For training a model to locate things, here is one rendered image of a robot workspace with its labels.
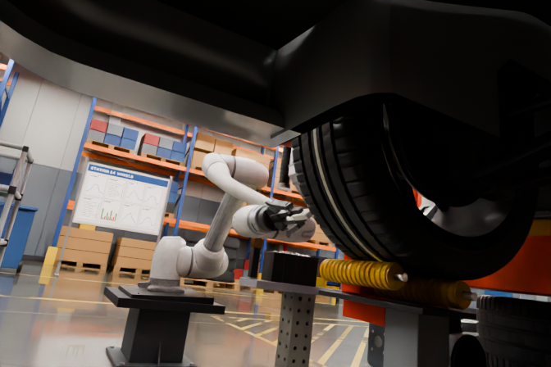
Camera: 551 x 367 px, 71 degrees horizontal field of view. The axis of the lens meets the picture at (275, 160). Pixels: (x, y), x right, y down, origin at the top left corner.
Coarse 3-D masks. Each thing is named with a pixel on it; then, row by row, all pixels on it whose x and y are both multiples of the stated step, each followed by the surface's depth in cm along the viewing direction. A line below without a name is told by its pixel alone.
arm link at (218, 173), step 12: (216, 168) 163; (228, 168) 168; (216, 180) 158; (228, 180) 155; (228, 192) 154; (240, 192) 150; (252, 192) 150; (252, 204) 149; (264, 204) 146; (312, 228) 133; (288, 240) 130; (300, 240) 132
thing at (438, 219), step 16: (384, 112) 108; (384, 128) 105; (384, 144) 78; (400, 176) 102; (400, 192) 78; (416, 208) 79; (448, 208) 112; (464, 208) 107; (480, 208) 102; (496, 208) 98; (512, 208) 95; (432, 224) 81; (448, 224) 105; (464, 224) 100; (480, 224) 96; (496, 224) 92; (464, 240) 84; (480, 240) 87
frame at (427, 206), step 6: (294, 162) 103; (294, 174) 100; (294, 180) 102; (300, 192) 103; (426, 204) 123; (432, 204) 120; (420, 210) 122; (426, 210) 119; (432, 210) 118; (426, 216) 116; (432, 216) 118
